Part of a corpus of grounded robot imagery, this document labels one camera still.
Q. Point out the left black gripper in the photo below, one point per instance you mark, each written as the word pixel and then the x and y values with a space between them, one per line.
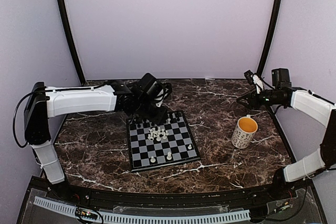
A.
pixel 159 118

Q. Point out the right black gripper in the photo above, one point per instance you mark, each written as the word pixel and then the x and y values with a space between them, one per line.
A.
pixel 253 100

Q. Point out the black grey chessboard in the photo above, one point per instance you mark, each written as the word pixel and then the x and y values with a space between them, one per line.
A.
pixel 141 149

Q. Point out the white chess pawn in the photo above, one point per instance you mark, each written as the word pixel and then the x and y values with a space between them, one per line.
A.
pixel 152 159

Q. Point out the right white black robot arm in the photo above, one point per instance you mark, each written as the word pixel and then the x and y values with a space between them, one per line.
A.
pixel 282 93

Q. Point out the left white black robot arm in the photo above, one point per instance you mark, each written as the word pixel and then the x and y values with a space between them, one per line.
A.
pixel 143 98

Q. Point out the white chess piece pile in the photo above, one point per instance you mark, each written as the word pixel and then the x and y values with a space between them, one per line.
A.
pixel 158 134

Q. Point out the white patterned mug yellow inside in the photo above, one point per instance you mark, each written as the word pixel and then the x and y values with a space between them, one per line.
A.
pixel 244 132

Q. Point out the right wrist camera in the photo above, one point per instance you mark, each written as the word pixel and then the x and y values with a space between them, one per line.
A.
pixel 254 79

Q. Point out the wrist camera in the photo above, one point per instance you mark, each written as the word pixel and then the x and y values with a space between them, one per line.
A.
pixel 163 94
pixel 254 79

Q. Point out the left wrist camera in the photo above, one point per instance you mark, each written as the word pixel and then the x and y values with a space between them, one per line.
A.
pixel 163 94

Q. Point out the black front rail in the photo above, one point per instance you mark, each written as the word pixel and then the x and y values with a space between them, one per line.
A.
pixel 241 198

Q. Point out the right black frame post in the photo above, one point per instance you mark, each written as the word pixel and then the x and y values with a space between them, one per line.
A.
pixel 269 36

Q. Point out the black frame post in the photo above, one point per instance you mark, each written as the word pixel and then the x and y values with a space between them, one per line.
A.
pixel 70 40
pixel 269 36

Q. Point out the white slotted cable duct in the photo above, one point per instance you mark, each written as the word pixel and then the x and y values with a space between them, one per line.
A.
pixel 89 216

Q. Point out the left black frame post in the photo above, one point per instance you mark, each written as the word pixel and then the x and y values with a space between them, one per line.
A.
pixel 70 40

